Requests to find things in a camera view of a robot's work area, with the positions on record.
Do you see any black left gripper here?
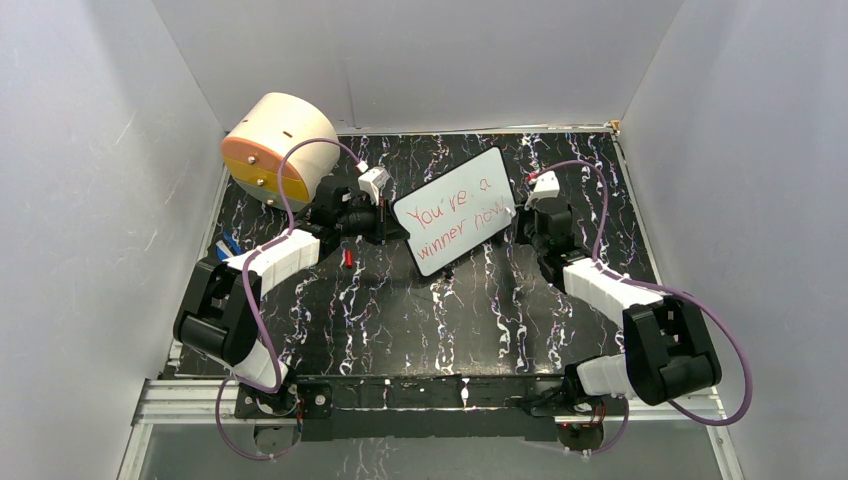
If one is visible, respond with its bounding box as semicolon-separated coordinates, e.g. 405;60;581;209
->
335;195;409;247

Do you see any white board black frame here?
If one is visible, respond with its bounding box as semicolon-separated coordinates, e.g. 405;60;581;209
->
391;146;516;277

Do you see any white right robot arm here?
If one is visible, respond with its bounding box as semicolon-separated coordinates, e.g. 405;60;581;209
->
515;198;723;414

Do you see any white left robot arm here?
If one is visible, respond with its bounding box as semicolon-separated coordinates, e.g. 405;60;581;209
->
173;174;408;416

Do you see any cream cylindrical drawer box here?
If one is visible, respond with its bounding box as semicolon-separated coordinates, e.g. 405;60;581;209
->
220;92;340;212

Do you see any blue white eraser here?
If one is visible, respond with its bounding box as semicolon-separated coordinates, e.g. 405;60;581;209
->
215;232;243;260

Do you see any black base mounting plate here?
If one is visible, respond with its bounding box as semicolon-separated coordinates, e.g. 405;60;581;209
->
297;374;569;441

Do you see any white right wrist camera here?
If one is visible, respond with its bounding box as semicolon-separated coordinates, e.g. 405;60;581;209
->
524;171;560;210

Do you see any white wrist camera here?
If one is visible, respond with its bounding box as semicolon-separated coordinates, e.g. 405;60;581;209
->
356;161;390;206
524;171;560;210

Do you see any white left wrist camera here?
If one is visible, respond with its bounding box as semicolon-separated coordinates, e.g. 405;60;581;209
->
356;161;390;206

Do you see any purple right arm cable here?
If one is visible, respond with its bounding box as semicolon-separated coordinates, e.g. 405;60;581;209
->
528;159;755;457

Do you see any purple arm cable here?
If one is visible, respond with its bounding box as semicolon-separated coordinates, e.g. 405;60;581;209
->
528;159;755;457
213;137;366;463

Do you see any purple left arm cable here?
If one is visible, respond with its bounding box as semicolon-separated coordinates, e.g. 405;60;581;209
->
213;137;366;463

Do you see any aluminium frame rail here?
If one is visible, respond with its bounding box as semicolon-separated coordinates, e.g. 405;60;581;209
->
132;374;730;427

